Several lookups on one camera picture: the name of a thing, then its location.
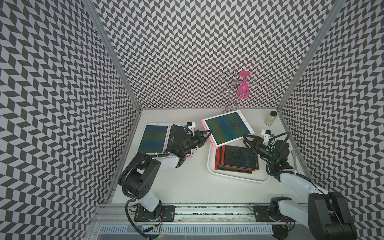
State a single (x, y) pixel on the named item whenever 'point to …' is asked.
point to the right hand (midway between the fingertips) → (241, 140)
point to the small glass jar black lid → (270, 118)
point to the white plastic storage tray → (260, 175)
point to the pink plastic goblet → (243, 90)
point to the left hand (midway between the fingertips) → (213, 132)
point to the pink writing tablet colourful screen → (153, 138)
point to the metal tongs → (295, 158)
